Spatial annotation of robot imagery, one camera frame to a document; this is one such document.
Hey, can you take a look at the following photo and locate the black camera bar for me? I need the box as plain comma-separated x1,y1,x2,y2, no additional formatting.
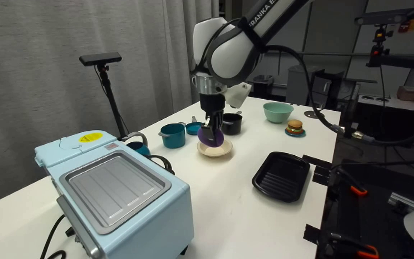
77,50,123,67

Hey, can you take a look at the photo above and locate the black camera arm mount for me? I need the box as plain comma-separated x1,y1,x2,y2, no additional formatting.
365,23,414,80

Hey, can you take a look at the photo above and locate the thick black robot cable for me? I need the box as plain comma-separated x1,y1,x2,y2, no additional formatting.
263,43,414,148

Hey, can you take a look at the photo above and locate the cream plate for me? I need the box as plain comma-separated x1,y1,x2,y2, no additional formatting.
197,138,234,159

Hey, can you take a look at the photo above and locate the teal kettle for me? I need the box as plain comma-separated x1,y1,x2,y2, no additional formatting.
125,132,152,159

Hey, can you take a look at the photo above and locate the black grill tray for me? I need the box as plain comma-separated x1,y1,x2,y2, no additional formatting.
250,151,312,204

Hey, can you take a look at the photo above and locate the grey bin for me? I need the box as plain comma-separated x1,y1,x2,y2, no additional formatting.
284,63,325,105

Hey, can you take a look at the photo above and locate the black toaster power cord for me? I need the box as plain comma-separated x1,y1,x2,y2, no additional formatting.
39,212,70,259

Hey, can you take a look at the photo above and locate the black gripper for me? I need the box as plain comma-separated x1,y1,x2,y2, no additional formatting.
198,92,227,145

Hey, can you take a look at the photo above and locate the black saucepan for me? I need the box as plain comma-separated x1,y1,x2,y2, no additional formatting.
220,112,244,136

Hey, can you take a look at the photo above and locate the mint green bowl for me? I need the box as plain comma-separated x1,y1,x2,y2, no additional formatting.
261,100,294,125

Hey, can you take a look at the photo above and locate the light blue toaster oven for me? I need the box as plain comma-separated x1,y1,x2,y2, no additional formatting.
33,128,195,259

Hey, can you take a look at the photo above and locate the teal pot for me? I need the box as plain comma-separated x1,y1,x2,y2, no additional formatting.
158,122,188,149

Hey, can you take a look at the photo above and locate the black camera with orange tag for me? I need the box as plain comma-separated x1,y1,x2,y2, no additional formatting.
353,5,414,28

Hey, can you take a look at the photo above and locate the black tape strip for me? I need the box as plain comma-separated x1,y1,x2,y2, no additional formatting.
303,223,325,246
302,152,336,187

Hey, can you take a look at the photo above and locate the toy burger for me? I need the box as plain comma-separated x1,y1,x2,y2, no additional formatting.
286,118,305,135

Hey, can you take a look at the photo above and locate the small teal plate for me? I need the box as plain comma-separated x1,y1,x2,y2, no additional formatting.
283,126,307,139

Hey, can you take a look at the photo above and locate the cardboard box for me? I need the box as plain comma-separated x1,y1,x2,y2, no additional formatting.
397,84,414,103

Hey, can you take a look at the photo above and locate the purple bowl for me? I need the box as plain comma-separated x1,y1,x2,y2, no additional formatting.
197,125,225,148

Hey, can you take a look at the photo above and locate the black camera stand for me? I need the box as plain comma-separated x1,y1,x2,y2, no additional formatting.
95,63,131,142

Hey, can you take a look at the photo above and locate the black clamp orange handle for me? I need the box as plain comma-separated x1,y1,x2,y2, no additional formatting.
328,164,369,200
320,231,381,259

